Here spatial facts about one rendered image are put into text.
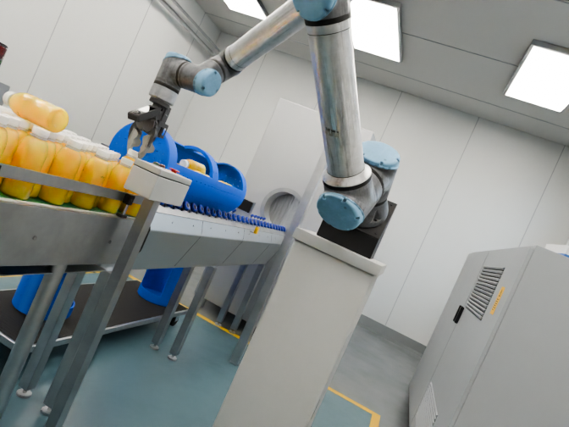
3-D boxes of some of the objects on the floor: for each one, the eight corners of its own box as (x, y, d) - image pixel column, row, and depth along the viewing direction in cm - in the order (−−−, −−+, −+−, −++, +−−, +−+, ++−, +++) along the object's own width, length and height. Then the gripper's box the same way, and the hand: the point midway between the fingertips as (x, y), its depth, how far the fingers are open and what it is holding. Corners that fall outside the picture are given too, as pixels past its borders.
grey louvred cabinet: (460, 424, 392) (527, 275, 389) (516, 607, 186) (661, 294, 183) (402, 393, 407) (466, 250, 404) (394, 529, 201) (527, 241, 199)
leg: (222, 325, 372) (251, 257, 371) (218, 327, 367) (250, 257, 366) (216, 323, 374) (245, 255, 373) (213, 324, 368) (244, 255, 367)
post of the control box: (41, 475, 147) (161, 201, 145) (31, 481, 143) (155, 199, 141) (32, 468, 148) (151, 196, 146) (23, 474, 144) (145, 194, 142)
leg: (178, 359, 274) (218, 268, 273) (173, 362, 269) (214, 268, 267) (170, 355, 276) (210, 263, 275) (165, 357, 270) (207, 263, 269)
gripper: (180, 111, 155) (157, 167, 156) (155, 101, 159) (131, 155, 159) (168, 103, 147) (142, 162, 148) (140, 92, 150) (116, 150, 151)
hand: (134, 153), depth 151 cm, fingers closed on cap, 4 cm apart
